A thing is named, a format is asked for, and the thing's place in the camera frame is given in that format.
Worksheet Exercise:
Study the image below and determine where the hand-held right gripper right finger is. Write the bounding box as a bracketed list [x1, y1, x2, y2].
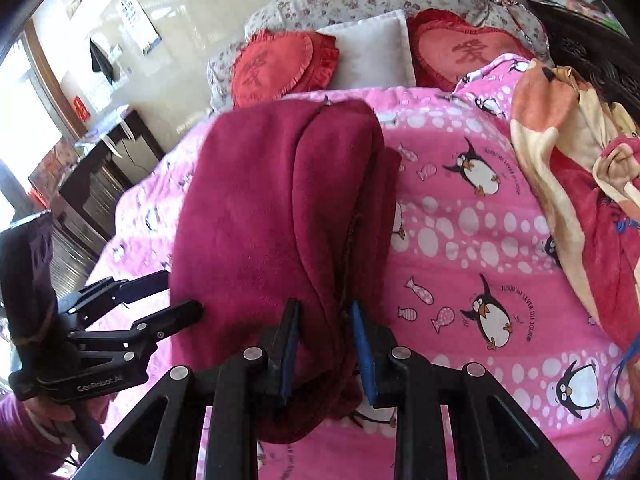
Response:
[349, 301, 576, 480]

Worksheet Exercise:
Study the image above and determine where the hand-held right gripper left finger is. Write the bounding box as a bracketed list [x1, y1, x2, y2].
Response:
[75, 299, 302, 480]

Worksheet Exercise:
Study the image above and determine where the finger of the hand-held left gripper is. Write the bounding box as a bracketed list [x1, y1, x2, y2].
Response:
[59, 270, 169, 328]
[67, 300, 204, 361]

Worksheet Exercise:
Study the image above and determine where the maroon fleece garment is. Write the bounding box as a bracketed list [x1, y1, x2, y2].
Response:
[170, 99, 403, 446]

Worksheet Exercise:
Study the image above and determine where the person's left forearm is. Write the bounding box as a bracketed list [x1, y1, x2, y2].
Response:
[0, 394, 68, 480]

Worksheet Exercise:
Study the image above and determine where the person's left hand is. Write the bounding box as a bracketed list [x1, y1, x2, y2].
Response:
[25, 396, 77, 426]

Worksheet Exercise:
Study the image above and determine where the dark wooden side table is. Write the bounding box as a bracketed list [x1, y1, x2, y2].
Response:
[30, 107, 166, 246]

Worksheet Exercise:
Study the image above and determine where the pink penguin blanket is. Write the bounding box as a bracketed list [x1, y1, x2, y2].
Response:
[87, 55, 640, 480]

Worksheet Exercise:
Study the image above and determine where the red heart pillow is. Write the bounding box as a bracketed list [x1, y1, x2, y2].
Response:
[230, 30, 341, 108]
[407, 9, 538, 92]

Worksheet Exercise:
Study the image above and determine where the white pillow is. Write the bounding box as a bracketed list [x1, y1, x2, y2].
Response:
[315, 9, 418, 93]

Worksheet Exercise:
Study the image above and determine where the orange cream red blanket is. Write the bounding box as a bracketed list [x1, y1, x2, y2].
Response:
[510, 57, 640, 356]

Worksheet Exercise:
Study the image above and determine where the dark carved wooden headboard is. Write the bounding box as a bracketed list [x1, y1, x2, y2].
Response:
[525, 0, 640, 111]

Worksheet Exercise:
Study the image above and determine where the black cloth on wall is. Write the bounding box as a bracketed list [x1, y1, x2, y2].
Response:
[89, 37, 116, 86]

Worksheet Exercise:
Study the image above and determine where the wall calendar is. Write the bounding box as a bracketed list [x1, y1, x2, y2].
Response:
[116, 0, 162, 56]

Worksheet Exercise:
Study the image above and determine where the blue lanyard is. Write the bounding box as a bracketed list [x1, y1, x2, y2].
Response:
[607, 345, 640, 480]

